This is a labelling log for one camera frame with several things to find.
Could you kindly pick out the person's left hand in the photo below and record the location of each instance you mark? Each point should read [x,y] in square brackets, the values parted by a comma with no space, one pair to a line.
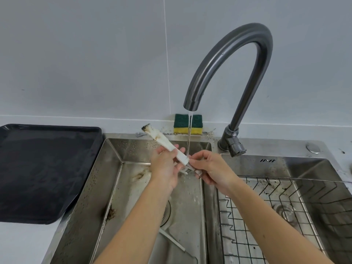
[163,169]

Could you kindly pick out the person's right hand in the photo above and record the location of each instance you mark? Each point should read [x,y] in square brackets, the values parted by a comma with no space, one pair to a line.
[217,173]

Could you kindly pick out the person's left fingers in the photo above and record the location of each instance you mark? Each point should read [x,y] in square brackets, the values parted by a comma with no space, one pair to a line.
[180,151]

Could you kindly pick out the person's right thumb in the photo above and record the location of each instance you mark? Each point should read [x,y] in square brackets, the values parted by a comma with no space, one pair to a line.
[198,164]

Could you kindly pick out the small white plastic piece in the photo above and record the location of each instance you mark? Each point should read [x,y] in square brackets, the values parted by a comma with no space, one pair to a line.
[189,170]

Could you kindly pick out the person's right forearm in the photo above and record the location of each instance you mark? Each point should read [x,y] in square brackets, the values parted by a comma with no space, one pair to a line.
[266,225]

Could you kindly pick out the person's left forearm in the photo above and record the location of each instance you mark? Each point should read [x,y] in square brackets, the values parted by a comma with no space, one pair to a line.
[140,225]

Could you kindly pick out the green and yellow sponge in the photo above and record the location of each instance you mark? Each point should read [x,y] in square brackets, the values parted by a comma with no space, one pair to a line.
[181,126]

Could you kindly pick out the round sink drain strainer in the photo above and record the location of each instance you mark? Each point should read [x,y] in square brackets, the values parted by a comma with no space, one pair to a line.
[165,213]

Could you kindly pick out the stainless steel double sink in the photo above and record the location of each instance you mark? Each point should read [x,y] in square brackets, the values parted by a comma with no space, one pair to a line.
[132,195]

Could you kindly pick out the white plastic stick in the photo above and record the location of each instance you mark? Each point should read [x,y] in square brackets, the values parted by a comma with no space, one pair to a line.
[173,240]

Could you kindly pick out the dark grey gooseneck faucet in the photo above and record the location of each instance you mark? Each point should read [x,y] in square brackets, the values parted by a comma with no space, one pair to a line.
[220,60]

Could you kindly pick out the round metal sink cap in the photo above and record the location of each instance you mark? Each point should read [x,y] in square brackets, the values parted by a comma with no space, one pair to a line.
[313,148]

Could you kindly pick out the black baking tray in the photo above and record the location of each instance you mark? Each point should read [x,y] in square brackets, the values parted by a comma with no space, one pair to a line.
[41,173]

